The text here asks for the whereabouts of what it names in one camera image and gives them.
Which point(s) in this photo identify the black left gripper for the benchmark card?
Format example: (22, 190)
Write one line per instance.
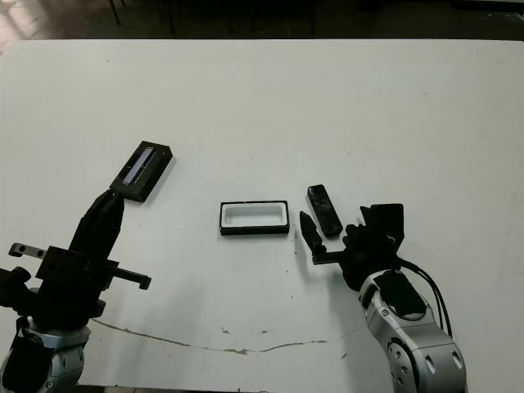
(65, 294)

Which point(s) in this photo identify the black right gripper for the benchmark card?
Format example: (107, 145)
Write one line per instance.
(364, 262)

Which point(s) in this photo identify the black bar-shaped camera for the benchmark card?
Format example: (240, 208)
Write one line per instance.
(323, 213)

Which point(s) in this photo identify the black box lid glossy strip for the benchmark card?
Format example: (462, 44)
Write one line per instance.
(149, 172)

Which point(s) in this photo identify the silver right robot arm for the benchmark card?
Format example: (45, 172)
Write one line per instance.
(409, 340)

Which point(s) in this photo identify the black box base white insert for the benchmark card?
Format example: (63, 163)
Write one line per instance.
(254, 231)

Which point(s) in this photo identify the black metal furniture leg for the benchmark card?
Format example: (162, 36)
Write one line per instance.
(114, 10)

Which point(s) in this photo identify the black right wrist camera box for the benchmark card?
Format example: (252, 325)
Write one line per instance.
(389, 221)

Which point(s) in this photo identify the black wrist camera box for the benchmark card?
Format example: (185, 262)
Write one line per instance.
(12, 290)
(389, 221)

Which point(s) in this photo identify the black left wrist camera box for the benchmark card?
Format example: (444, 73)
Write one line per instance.
(12, 290)

